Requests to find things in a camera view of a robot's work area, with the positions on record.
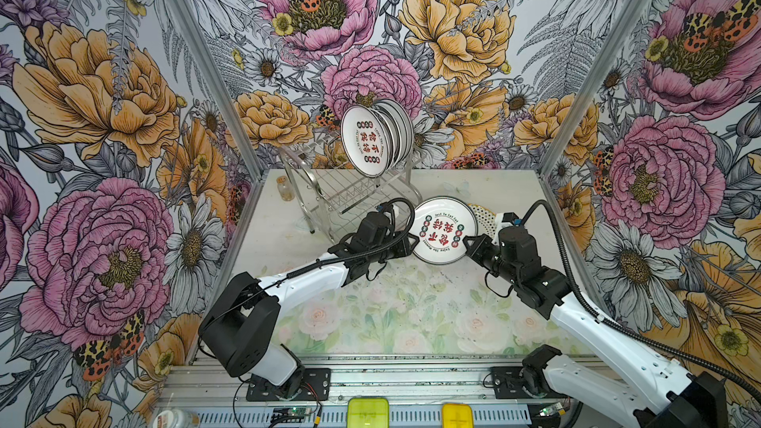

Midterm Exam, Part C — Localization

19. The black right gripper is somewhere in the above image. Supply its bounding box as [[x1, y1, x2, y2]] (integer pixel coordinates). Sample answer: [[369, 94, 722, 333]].
[[461, 234, 521, 287]]

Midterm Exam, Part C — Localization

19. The white plate yellow rim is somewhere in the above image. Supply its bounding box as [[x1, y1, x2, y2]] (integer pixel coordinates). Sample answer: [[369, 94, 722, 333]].
[[469, 203, 497, 241]]

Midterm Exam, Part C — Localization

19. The silver metal dish rack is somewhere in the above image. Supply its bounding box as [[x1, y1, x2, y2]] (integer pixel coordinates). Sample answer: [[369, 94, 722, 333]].
[[279, 134, 423, 243]]

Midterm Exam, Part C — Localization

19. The white plate red floral pattern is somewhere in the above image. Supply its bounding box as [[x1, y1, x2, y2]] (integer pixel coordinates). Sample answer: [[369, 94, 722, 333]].
[[411, 196, 478, 266]]

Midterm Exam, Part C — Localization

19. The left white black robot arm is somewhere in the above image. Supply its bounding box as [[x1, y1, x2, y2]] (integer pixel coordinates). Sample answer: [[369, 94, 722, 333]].
[[198, 199, 419, 398]]

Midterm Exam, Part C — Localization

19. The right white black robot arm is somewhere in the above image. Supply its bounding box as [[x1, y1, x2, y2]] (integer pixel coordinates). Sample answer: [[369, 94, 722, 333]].
[[463, 226, 729, 427]]

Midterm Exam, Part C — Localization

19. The yellow plastic box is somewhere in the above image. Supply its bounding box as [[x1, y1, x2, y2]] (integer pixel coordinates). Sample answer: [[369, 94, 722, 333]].
[[441, 403, 475, 428]]

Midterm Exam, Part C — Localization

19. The green plastic box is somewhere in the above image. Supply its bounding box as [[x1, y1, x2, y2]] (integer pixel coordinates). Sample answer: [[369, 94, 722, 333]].
[[346, 397, 390, 428]]

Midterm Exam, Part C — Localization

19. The white round container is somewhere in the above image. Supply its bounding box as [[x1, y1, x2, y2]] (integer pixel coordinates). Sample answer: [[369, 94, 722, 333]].
[[152, 408, 201, 428]]

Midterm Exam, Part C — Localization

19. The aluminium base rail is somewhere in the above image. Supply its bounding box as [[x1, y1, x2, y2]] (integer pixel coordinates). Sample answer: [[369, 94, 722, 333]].
[[157, 355, 616, 427]]

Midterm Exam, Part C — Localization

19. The black corrugated cable hose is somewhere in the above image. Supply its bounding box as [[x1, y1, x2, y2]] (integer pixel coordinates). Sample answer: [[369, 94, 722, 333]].
[[519, 198, 761, 405]]

